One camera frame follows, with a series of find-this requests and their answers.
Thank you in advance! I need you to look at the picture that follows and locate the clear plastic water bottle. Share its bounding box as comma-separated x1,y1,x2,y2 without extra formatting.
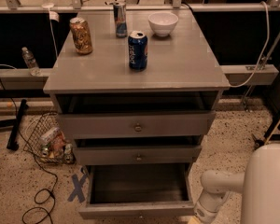
21,47,40,77

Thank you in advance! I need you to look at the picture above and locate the grey bottom drawer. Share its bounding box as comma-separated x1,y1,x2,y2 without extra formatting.
79,163,194,219

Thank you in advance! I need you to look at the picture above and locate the white hanging cable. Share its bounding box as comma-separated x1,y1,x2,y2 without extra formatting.
227,1,271,89

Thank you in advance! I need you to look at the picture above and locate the wire basket with trash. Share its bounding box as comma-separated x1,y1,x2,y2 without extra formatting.
24,112,75,164

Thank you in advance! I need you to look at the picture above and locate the grey drawer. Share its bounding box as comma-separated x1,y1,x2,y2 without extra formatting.
79,163,194,219
57,111,216,139
74,145,202,165

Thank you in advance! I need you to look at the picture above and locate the grey top drawer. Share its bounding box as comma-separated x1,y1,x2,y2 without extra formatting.
57,111,216,139

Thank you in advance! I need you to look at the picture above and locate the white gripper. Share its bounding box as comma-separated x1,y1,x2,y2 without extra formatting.
188,190,231,224

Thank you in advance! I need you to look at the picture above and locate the blue Pepsi can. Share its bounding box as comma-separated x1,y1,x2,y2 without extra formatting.
128,31,147,71

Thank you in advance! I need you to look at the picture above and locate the black metal bar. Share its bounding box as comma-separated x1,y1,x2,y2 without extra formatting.
7,99,28,151

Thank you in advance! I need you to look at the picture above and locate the grey wooden drawer cabinet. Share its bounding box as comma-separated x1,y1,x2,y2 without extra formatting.
42,8,231,173

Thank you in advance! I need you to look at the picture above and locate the black floor cable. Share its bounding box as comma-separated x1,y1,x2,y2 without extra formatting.
0,64,59,224

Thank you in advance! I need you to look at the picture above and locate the white cable with tag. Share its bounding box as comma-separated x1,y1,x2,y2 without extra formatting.
36,0,60,60

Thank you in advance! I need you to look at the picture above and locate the grey middle drawer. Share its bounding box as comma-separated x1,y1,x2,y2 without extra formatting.
74,145,202,165

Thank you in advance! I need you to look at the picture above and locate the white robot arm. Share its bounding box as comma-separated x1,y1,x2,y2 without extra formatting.
188,144,280,224

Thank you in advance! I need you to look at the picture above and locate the white ceramic bowl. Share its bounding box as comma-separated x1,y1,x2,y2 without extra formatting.
148,12,179,36

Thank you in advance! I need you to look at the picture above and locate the slim Red Bull can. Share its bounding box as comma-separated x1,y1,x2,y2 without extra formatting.
113,2,127,38

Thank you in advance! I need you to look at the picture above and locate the black wheeled cart frame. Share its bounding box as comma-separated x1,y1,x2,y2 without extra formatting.
252,111,280,149

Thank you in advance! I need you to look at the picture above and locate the gold soda can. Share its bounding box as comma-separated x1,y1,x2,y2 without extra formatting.
69,17,93,55

